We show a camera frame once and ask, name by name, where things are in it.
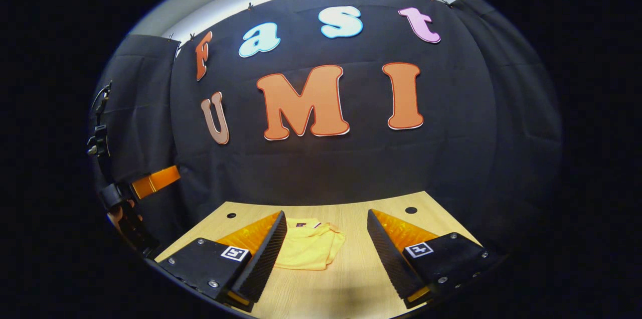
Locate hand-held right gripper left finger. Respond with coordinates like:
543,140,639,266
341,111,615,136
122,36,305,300
155,210,288,309

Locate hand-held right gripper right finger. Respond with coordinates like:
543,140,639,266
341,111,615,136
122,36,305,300
367,209,502,307

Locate orange T-shirt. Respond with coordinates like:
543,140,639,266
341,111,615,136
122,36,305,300
273,218,347,271

